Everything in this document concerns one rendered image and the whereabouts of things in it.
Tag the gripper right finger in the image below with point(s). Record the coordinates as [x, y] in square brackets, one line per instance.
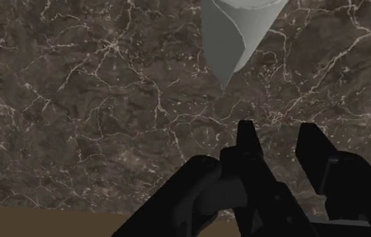
[346, 177]

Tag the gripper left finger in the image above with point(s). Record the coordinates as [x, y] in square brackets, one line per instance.
[244, 170]

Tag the grey robot stand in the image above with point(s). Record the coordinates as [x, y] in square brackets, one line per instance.
[221, 42]

